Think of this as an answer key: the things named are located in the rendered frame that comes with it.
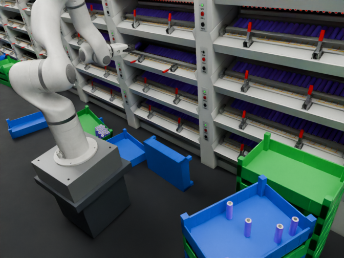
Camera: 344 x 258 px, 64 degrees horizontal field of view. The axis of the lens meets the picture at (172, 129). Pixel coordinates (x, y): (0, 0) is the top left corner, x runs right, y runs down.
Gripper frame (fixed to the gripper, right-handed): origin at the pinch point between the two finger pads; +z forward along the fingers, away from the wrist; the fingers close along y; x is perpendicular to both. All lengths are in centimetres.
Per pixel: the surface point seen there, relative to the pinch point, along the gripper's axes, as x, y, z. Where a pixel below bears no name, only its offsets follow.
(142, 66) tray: 10.1, -7.1, 2.1
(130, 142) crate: 63, 1, -4
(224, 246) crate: 31, -107, -54
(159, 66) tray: 7.8, -21.1, 2.9
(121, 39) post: -3.1, 10.8, 1.7
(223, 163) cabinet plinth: 57, -64, 13
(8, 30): 15, 221, 3
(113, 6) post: -21.3, 10.8, -2.5
